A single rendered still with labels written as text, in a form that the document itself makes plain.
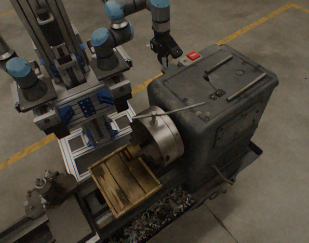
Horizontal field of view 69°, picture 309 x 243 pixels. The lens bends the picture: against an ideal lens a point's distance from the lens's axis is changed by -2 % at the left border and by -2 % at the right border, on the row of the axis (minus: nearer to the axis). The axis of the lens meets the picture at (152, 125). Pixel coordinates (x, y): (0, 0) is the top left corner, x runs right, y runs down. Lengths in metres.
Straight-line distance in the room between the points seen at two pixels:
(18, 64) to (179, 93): 0.90
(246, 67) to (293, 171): 1.45
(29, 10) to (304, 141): 2.62
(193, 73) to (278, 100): 1.91
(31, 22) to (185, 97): 0.96
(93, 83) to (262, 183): 1.75
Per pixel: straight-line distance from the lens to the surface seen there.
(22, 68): 1.47
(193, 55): 1.42
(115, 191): 1.36
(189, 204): 1.64
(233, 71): 1.35
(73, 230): 1.27
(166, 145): 1.11
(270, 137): 2.72
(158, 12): 0.99
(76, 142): 2.48
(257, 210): 2.31
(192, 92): 1.21
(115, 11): 1.00
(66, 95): 1.64
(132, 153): 1.18
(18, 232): 1.53
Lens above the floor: 2.12
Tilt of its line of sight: 53 degrees down
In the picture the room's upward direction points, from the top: 9 degrees counter-clockwise
